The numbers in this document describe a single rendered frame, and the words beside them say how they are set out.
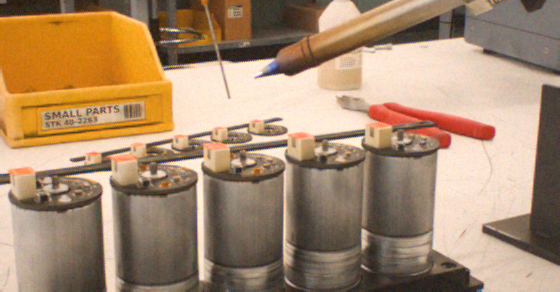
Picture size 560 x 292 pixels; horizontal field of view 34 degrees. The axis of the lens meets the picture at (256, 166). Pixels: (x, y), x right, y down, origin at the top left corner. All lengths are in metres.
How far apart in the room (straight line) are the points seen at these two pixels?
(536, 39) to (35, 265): 0.58
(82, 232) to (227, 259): 0.05
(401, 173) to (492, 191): 0.17
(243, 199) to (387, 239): 0.06
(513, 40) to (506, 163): 0.30
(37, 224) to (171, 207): 0.04
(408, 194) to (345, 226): 0.02
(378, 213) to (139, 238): 0.08
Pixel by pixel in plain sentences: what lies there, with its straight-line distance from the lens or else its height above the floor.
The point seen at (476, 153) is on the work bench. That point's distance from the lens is 0.52.
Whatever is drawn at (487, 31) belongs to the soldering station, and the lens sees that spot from 0.84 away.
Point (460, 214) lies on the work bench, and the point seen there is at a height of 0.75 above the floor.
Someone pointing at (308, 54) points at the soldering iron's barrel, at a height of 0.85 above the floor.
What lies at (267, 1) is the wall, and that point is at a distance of 5.53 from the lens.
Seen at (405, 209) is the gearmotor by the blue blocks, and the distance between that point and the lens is 0.29.
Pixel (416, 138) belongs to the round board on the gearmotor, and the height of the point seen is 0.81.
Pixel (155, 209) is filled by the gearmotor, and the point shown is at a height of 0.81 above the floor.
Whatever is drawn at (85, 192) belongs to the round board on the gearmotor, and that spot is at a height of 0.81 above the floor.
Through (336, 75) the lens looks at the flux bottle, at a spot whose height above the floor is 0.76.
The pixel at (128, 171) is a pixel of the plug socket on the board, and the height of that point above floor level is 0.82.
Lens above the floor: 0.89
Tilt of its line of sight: 17 degrees down
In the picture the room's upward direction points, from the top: straight up
